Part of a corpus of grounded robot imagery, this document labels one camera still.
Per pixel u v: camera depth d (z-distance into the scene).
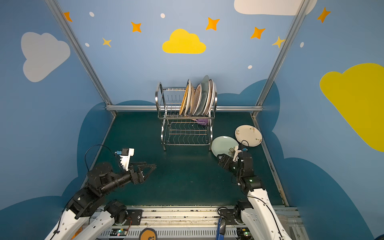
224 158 0.73
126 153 0.59
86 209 0.46
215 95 0.75
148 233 0.71
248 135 1.11
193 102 0.74
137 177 0.57
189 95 0.72
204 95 0.77
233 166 0.70
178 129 1.05
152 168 0.62
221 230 0.67
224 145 1.02
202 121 1.12
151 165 0.61
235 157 0.72
